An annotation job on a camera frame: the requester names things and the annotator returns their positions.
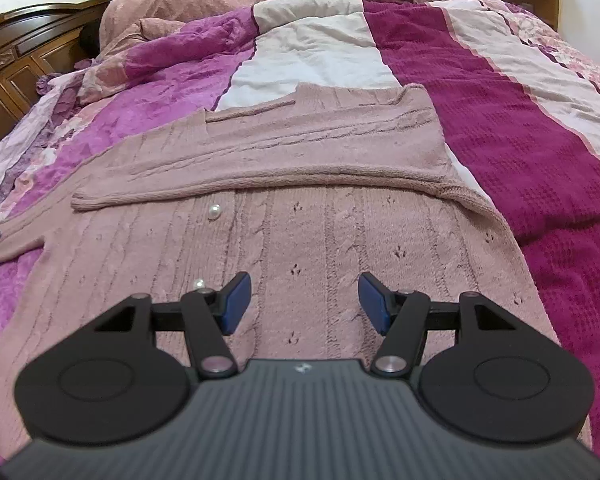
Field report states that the dark wooden headboard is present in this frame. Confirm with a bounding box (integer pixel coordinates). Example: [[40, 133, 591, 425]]
[[0, 0, 111, 141]]

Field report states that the magenta pink white patchwork blanket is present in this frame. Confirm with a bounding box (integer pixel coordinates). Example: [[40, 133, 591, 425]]
[[0, 0, 600, 456]]

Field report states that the pink cable-knit cardigan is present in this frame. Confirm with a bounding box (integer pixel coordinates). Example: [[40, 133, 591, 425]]
[[0, 82, 594, 456]]

